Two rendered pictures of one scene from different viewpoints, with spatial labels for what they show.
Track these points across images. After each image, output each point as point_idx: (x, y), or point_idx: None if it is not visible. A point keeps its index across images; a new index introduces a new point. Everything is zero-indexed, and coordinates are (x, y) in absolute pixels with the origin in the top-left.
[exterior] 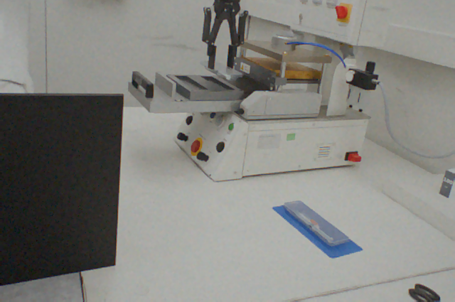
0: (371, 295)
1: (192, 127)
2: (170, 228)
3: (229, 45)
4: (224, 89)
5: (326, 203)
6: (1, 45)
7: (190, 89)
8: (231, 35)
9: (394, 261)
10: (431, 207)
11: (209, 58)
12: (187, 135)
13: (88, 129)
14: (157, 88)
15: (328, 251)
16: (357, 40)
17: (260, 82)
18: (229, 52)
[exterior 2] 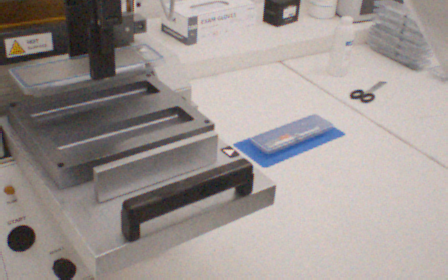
0: (384, 120)
1: (52, 236)
2: (390, 256)
3: (72, 6)
4: (106, 100)
5: (222, 126)
6: None
7: (195, 124)
8: None
9: (318, 101)
10: (225, 56)
11: (96, 58)
12: (54, 259)
13: None
14: (145, 192)
15: (335, 134)
16: None
17: None
18: (78, 22)
